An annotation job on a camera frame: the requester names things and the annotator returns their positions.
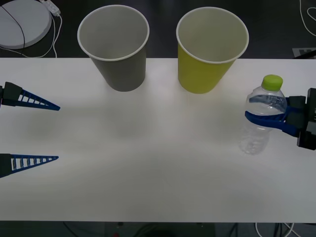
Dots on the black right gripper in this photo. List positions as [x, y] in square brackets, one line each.
[311, 118]

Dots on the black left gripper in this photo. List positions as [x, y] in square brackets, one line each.
[1, 96]

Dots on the clear bottle with green cap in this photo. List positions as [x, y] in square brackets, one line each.
[272, 82]

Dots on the grey floor marker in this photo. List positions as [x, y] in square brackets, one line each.
[303, 51]

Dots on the yellow-green waste bin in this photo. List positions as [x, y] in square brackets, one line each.
[197, 76]

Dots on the white round lamp stand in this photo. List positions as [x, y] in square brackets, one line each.
[29, 22]

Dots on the grey waste bin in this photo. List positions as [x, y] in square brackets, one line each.
[123, 71]

